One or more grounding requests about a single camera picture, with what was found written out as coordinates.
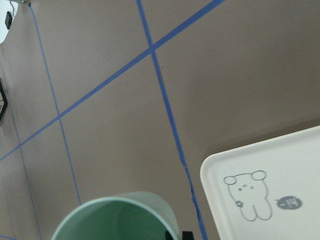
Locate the pale green cup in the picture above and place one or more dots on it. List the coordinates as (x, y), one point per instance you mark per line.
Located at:
(139, 215)

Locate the small black puck device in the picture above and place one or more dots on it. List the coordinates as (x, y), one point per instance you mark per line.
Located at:
(8, 19)

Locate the cream rabbit tray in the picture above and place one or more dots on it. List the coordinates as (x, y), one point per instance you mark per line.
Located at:
(269, 190)

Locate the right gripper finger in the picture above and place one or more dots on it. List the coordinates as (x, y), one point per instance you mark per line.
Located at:
(187, 235)

